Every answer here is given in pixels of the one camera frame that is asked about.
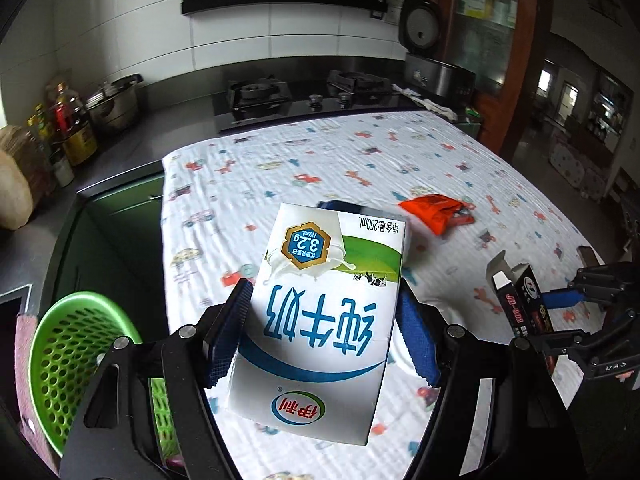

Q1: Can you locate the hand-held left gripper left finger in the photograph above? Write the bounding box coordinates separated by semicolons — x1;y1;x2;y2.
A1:
59;278;254;480

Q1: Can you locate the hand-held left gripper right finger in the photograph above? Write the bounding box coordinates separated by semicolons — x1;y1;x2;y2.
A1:
397;290;590;480

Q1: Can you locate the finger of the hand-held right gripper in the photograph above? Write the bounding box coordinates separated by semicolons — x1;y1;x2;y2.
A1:
542;261;640;309
531;305;640;380

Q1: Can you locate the small black cardboard box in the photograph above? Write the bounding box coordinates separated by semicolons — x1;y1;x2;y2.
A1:
486;251;558;377

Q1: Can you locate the white milk carton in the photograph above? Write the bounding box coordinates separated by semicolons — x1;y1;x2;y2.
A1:
226;202;412;447

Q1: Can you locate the green plastic basket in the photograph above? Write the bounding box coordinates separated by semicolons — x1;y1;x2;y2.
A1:
28;292;183;466

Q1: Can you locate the red plastic wrapper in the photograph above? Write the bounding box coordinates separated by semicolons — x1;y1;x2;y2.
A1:
398;194;476;237

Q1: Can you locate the white cartoon printed tablecloth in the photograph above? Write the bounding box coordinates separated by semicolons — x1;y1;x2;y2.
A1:
161;110;640;480

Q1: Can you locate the pink cloth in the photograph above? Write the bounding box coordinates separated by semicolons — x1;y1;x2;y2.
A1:
14;311;61;476

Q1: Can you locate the kitchen sink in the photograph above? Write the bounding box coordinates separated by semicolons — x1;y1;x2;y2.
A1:
0;285;33;323

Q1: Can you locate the white cloth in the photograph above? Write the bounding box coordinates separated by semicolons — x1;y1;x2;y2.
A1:
392;85;458;120

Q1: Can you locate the small white jar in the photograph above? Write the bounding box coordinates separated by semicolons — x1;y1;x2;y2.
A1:
50;152;76;188

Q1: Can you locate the black gas stove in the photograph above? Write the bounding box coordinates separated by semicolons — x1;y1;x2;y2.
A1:
212;67;416;133

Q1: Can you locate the amber cooking oil bottle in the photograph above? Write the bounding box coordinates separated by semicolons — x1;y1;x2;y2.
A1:
52;82;99;167

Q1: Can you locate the steel cooking pot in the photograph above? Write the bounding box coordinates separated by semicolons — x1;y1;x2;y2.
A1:
85;74;146;133

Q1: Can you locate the round wooden chopping block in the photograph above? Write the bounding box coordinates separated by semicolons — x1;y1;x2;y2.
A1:
0;125;56;231

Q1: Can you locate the black rice cooker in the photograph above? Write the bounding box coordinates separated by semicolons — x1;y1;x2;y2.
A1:
400;0;476;106

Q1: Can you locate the wooden glass door cabinet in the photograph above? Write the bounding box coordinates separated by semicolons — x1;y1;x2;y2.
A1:
425;0;553;158

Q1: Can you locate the dark sauce bottle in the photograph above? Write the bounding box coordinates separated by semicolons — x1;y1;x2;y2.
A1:
27;105;56;147

